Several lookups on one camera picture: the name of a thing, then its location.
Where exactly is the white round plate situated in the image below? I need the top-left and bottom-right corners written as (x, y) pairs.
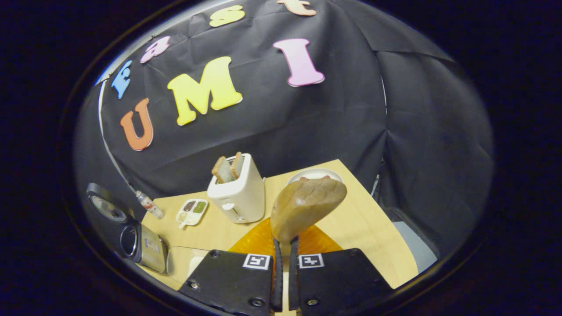
top-left (288, 168), bottom-right (344, 185)

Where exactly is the wooden spoon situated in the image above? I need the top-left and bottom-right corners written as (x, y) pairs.
top-left (270, 176), bottom-right (348, 259)

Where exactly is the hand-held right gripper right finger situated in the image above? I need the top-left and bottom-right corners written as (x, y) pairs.
top-left (288, 224), bottom-right (394, 316)

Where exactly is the white divided bean dish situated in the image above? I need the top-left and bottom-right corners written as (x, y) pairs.
top-left (176, 199), bottom-right (209, 230)

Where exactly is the toast bread slice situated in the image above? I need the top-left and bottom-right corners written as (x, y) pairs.
top-left (211, 156), bottom-right (234, 184)
top-left (231, 152), bottom-right (245, 180)

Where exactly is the black backdrop cloth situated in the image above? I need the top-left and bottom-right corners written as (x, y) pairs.
top-left (72, 0), bottom-right (494, 264)

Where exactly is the dark grey rice cooker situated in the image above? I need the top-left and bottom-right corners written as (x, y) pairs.
top-left (86, 183), bottom-right (168, 273)

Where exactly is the white toaster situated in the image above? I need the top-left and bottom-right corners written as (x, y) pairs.
top-left (207, 153), bottom-right (266, 224)

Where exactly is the small clear bottle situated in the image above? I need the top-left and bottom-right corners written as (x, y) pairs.
top-left (135, 190), bottom-right (165, 220)

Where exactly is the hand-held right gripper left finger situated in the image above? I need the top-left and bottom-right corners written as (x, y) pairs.
top-left (178, 217), bottom-right (284, 315)

